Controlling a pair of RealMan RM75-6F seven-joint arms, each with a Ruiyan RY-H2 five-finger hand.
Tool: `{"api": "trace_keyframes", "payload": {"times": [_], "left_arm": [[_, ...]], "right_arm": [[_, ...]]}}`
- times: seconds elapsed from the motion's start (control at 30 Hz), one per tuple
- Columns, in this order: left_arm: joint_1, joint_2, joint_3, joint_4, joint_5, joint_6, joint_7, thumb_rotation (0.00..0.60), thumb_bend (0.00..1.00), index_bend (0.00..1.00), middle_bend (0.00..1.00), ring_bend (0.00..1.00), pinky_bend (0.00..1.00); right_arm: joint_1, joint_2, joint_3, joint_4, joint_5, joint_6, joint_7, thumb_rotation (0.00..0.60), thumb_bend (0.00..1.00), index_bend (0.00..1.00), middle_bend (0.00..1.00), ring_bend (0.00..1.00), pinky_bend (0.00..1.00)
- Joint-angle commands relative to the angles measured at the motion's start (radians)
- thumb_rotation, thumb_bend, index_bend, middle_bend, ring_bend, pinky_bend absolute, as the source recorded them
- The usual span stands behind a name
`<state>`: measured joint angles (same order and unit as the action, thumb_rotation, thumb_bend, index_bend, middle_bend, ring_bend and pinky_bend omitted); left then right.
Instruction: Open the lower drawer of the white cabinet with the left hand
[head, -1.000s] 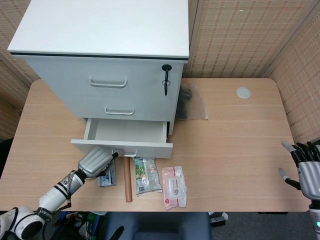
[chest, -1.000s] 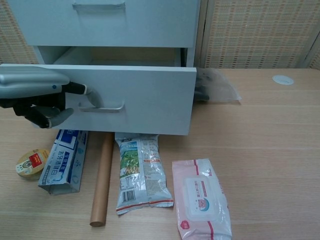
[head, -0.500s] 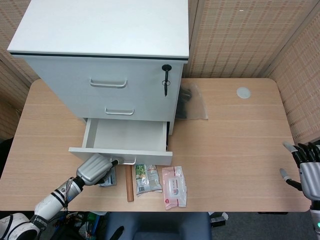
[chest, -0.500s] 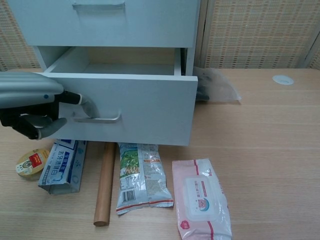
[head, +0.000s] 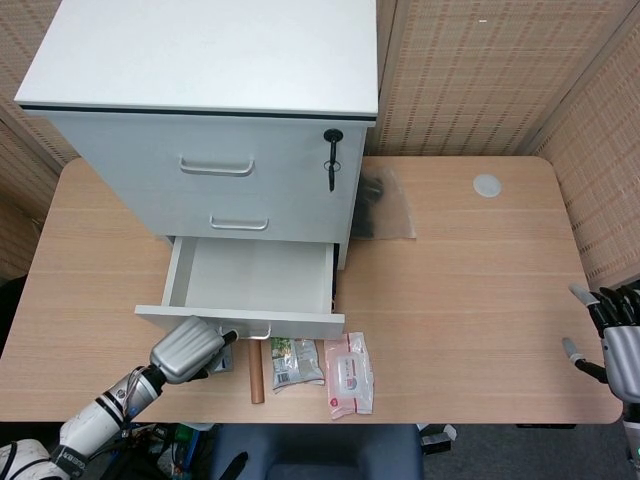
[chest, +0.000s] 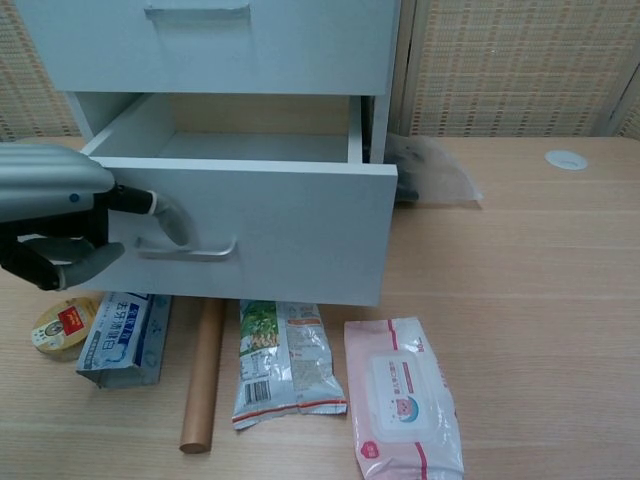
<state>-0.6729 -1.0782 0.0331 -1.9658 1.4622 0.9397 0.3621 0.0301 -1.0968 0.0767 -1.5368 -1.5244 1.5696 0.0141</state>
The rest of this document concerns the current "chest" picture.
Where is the light blue drawer front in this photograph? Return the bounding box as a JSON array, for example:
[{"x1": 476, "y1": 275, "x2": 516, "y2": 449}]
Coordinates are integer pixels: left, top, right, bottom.
[{"x1": 14, "y1": 0, "x2": 404, "y2": 96}]

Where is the wooden rolling pin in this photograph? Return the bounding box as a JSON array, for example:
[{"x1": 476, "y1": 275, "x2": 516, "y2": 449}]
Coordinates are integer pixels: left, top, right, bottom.
[{"x1": 178, "y1": 298, "x2": 227, "y2": 455}]

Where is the pink wet wipes pack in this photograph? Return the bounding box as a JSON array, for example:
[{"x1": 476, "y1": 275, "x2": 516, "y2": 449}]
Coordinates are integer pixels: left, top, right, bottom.
[{"x1": 343, "y1": 314, "x2": 465, "y2": 480}]

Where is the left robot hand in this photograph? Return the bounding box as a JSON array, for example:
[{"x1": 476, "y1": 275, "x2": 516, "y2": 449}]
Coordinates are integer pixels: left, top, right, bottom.
[{"x1": 0, "y1": 142, "x2": 195, "y2": 292}]

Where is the woven folding screen panel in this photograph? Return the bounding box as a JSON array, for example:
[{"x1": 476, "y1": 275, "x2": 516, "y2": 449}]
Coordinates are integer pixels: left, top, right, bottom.
[
  {"x1": 0, "y1": 0, "x2": 81, "y2": 144},
  {"x1": 607, "y1": 64, "x2": 640, "y2": 139},
  {"x1": 399, "y1": 0, "x2": 632, "y2": 139}
]

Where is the blue white toothpaste box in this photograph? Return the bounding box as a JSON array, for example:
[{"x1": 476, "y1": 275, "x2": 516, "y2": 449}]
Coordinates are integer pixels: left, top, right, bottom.
[{"x1": 74, "y1": 292, "x2": 174, "y2": 390}]

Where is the grey table cable grommet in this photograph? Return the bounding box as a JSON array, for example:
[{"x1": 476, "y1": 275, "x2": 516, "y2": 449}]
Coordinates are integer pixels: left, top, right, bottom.
[{"x1": 543, "y1": 148, "x2": 590, "y2": 172}]

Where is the recessed silver drawer handle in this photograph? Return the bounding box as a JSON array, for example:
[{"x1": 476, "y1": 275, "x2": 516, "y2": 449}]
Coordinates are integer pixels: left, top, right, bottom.
[{"x1": 144, "y1": 1, "x2": 252, "y2": 24}]

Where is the clear plastic bag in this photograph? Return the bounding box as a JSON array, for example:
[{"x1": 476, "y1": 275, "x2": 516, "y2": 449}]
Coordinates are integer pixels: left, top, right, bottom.
[{"x1": 385, "y1": 132, "x2": 485, "y2": 205}]

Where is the round yellow tin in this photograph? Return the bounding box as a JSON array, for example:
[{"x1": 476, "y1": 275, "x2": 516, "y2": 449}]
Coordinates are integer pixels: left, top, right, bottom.
[{"x1": 30, "y1": 296, "x2": 104, "y2": 362}]

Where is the silver green snack bag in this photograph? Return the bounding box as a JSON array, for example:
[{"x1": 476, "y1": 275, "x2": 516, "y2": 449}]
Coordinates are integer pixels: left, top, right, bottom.
[{"x1": 231, "y1": 299, "x2": 349, "y2": 431}]

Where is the silver bar drawer handle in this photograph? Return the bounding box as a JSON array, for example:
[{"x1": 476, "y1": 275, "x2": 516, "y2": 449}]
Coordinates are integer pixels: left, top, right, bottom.
[{"x1": 134, "y1": 235, "x2": 239, "y2": 262}]

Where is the light grey drawer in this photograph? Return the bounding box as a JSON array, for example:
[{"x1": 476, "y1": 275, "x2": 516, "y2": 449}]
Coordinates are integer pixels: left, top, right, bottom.
[{"x1": 79, "y1": 92, "x2": 400, "y2": 307}]

